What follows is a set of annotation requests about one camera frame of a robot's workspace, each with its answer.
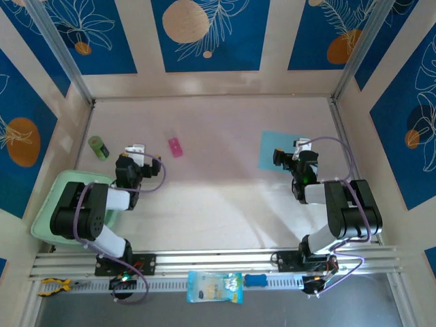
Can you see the light blue cloth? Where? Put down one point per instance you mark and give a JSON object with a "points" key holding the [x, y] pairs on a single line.
{"points": [[269, 150]]}

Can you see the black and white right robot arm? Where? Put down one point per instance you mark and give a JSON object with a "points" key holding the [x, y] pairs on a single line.
{"points": [[344, 207]]}

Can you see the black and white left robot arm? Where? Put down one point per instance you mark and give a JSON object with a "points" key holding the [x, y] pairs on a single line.
{"points": [[88, 204]]}

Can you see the green bottle with black label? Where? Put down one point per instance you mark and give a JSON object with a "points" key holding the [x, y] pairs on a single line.
{"points": [[99, 148]]}

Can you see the mint green tray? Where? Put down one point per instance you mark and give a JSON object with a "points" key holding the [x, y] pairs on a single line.
{"points": [[44, 218]]}

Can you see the black controller board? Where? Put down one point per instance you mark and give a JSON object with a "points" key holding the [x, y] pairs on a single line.
{"points": [[310, 283], [117, 284]]}

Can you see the blue bone-shaped block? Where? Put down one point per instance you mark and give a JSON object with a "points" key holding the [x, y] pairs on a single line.
{"points": [[255, 280]]}

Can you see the blue and white wipes packet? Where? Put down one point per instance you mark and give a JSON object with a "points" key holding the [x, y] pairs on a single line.
{"points": [[214, 287]]}

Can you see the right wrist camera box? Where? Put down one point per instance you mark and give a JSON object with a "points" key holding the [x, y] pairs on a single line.
{"points": [[303, 144]]}

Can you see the aluminium table edge rail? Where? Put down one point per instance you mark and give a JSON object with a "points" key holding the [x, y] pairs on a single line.
{"points": [[84, 136], [342, 129]]}

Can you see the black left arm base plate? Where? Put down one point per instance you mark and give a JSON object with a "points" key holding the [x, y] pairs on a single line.
{"points": [[150, 264]]}

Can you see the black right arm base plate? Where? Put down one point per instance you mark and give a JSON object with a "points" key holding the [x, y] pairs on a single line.
{"points": [[284, 262]]}

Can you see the aluminium mounting rail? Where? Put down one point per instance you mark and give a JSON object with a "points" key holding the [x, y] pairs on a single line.
{"points": [[221, 259]]}

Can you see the aluminium frame post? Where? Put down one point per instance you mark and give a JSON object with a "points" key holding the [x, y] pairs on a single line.
{"points": [[361, 51], [62, 51]]}

